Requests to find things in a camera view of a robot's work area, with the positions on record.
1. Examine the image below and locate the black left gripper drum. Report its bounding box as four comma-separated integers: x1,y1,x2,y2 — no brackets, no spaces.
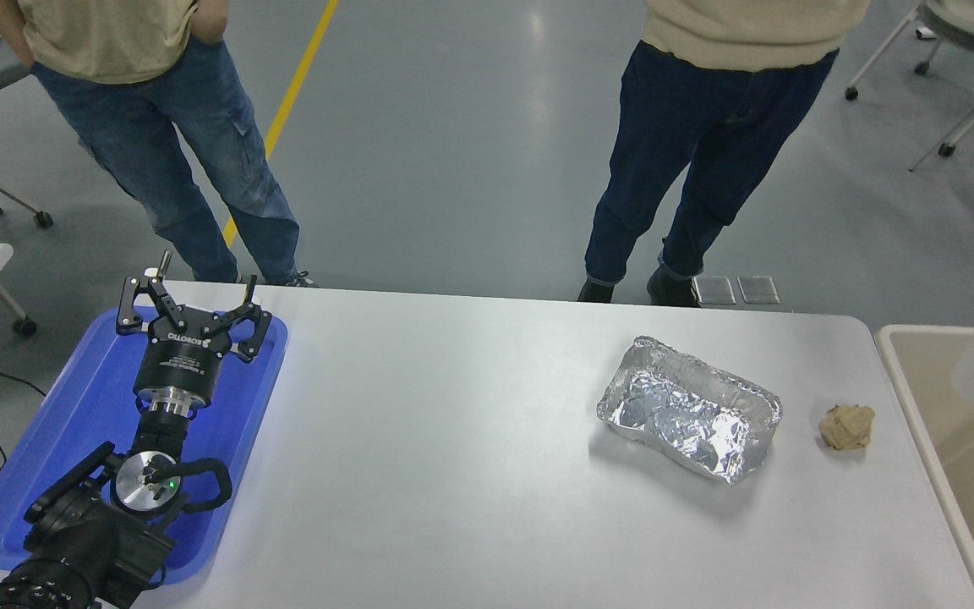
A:
132,309,234,407

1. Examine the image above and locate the silver foot pedal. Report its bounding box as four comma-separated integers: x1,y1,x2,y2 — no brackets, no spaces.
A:
693,275,736,306
736,275,781,305

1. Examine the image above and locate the large pale bin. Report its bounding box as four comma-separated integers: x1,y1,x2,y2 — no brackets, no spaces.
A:
874,325,974,609

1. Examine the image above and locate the crumpled tan paper ball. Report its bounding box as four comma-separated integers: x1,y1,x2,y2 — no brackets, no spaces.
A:
818,404,876,452

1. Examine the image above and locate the blue plastic tray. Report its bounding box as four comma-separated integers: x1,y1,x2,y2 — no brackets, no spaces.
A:
0,306,290,586

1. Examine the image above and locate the crumpled silver foil tray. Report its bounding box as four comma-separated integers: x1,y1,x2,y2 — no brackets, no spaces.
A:
596,335,784,486

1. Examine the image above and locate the person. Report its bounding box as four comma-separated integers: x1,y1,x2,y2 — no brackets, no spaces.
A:
0,0,319,288
577,0,873,307

